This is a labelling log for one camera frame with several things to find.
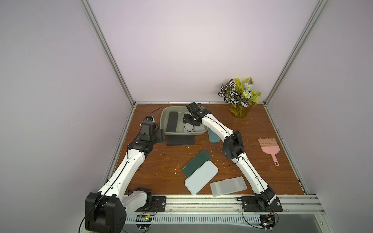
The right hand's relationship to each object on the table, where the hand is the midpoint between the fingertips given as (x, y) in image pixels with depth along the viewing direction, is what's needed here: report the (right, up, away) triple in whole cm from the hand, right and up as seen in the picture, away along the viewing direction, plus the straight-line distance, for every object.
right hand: (187, 117), depth 103 cm
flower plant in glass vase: (+35, +14, -12) cm, 39 cm away
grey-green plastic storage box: (-19, 0, +6) cm, 20 cm away
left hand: (-17, -8, -20) cm, 27 cm away
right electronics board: (+40, -51, -33) cm, 73 cm away
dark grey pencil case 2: (-12, -2, +5) cm, 13 cm away
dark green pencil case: (+6, -28, -17) cm, 33 cm away
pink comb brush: (+56, -19, -9) cm, 59 cm away
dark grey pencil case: (-5, -16, -3) cm, 17 cm away
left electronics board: (-22, -53, -31) cm, 65 cm away
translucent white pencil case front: (+23, -37, -25) cm, 51 cm away
